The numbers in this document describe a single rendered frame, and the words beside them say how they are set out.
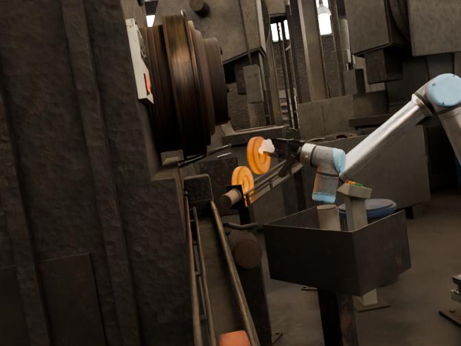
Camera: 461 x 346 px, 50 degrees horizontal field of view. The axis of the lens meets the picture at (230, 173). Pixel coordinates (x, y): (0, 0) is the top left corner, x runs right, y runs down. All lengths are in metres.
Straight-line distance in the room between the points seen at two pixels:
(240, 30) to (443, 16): 1.94
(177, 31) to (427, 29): 3.71
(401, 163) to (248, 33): 1.65
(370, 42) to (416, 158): 1.51
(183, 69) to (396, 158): 2.89
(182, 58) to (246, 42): 2.78
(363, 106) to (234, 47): 1.83
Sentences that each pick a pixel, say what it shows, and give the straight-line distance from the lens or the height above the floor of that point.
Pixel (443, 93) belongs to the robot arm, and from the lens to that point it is 1.92.
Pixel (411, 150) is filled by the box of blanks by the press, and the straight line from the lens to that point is 4.18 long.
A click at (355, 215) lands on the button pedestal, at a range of 2.42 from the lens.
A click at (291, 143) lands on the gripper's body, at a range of 2.02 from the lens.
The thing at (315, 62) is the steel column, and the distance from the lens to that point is 10.57.
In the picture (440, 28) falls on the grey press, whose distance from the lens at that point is 5.08.
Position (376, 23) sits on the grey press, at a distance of 5.15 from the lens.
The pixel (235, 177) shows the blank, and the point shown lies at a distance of 2.08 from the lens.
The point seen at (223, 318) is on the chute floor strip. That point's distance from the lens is 1.02.
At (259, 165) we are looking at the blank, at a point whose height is 0.79.
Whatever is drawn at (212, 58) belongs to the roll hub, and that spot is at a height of 1.17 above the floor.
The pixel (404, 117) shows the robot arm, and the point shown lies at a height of 0.90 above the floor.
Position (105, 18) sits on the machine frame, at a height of 1.24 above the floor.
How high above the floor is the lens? 0.97
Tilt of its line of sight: 6 degrees down
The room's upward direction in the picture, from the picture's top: 9 degrees counter-clockwise
